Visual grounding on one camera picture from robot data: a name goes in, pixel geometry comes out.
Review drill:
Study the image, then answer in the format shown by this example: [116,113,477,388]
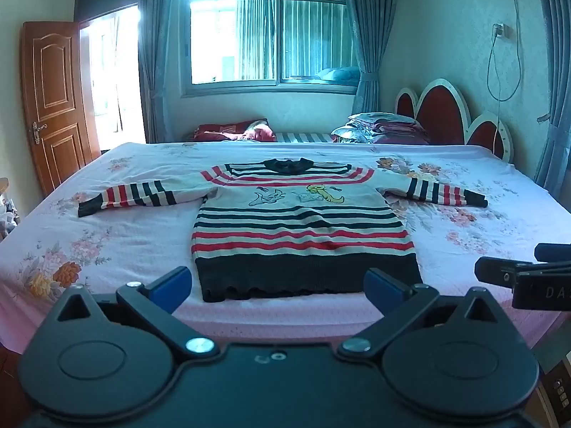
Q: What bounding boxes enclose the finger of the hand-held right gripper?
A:
[474,256,520,287]
[534,243,571,263]

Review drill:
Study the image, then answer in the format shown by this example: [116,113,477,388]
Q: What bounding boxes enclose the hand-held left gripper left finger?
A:
[45,266,220,360]

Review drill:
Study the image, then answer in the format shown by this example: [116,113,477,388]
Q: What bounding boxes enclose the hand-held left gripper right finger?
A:
[337,267,515,360]

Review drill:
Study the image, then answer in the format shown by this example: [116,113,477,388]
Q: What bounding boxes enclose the striped knit sweater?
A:
[78,157,489,303]

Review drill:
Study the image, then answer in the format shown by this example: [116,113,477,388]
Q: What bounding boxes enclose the bed with floral sheet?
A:
[0,142,571,357]

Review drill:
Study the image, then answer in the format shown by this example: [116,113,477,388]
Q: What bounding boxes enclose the blue curtain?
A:
[136,0,192,143]
[533,0,571,212]
[341,0,400,117]

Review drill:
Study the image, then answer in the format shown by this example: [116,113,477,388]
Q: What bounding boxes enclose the stack of folded quilts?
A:
[331,112,431,146]

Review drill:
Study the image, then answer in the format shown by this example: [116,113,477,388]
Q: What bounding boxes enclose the red pillow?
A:
[193,119,276,142]

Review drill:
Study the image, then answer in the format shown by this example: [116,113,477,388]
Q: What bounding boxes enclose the red and white headboard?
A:
[395,78,514,163]

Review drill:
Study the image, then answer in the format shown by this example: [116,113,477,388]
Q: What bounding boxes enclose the striped mattress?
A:
[272,131,335,143]

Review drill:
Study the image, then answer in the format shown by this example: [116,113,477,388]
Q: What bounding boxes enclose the blue cushion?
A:
[319,66,361,85]

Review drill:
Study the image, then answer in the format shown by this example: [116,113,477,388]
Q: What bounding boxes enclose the brown wooden door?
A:
[20,21,101,197]

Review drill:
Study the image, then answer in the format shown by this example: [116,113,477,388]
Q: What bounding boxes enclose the sliding glass window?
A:
[181,0,362,99]

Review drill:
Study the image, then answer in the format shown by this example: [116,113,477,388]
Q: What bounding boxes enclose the white cable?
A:
[486,0,524,161]

